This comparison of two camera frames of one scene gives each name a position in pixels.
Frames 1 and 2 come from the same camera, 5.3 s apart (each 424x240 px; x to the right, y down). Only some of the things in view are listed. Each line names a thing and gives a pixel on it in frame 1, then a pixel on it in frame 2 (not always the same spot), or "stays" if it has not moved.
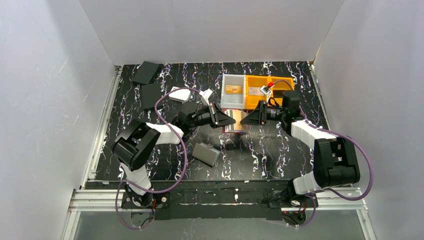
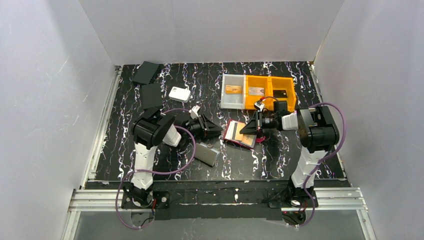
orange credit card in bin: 230,89 stays
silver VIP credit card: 255,91 stays
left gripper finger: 218,118 → 207,124
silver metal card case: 206,153 stays
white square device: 182,95 stays
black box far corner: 145,73 stays
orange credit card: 237,114 → 238,136
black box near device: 150,94 stays
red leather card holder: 237,127 → 232,133
